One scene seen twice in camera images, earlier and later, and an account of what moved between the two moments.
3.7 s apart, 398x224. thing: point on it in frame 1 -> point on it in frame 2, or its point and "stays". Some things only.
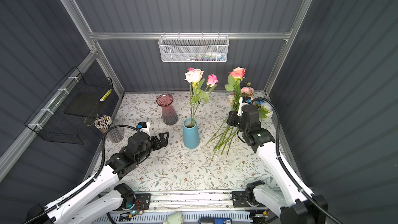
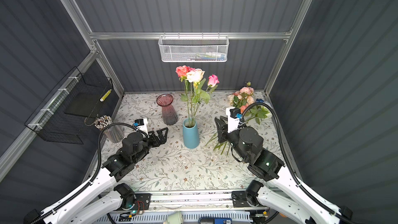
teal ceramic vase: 190,134 stays
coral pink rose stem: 237,74 -> 183,71
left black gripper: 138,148 stays
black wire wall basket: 61,117 stays
